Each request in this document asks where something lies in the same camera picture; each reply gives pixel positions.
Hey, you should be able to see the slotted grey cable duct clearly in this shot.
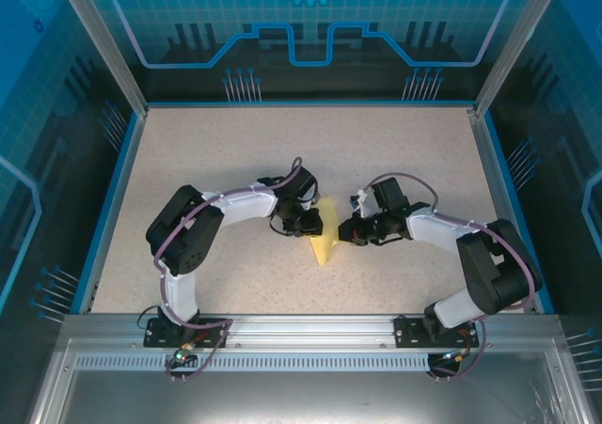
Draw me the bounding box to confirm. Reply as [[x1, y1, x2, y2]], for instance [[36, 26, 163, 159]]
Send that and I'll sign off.
[[73, 354, 535, 373]]

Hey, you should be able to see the grey metal tray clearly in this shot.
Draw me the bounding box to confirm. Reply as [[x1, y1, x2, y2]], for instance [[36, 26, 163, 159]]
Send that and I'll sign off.
[[27, 338, 594, 424]]

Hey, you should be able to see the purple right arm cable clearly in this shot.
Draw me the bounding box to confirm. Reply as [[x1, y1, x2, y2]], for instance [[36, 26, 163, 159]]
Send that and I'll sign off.
[[361, 171, 543, 383]]

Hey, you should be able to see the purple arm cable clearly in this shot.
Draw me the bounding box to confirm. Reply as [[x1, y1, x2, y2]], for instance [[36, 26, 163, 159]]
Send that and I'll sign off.
[[153, 156, 305, 384], [361, 171, 543, 383]]

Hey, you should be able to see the yellow cloth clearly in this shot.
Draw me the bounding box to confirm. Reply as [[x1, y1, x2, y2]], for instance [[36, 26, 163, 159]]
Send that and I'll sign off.
[[305, 196, 341, 268]]

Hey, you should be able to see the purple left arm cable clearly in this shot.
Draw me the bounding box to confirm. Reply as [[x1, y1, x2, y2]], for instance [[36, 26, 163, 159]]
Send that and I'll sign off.
[[153, 156, 305, 384]]

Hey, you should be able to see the aluminium frame post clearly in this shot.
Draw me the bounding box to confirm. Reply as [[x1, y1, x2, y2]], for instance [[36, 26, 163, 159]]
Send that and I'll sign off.
[[471, 0, 569, 118], [52, 0, 151, 118]]

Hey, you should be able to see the aluminium mounting rail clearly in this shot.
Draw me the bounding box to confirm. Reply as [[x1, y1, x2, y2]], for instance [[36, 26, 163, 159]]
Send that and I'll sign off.
[[63, 313, 562, 350]]

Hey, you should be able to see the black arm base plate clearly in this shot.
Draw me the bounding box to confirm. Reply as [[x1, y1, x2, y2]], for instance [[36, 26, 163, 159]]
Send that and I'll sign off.
[[393, 314, 477, 349], [143, 317, 234, 349]]

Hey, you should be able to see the cable connector with green light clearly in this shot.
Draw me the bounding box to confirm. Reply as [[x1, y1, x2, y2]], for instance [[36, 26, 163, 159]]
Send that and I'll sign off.
[[171, 342, 198, 365], [439, 347, 473, 365]]

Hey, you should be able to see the aluminium side rail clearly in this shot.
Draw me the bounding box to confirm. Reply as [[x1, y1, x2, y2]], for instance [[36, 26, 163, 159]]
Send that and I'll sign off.
[[467, 106, 542, 315], [77, 107, 151, 316]]

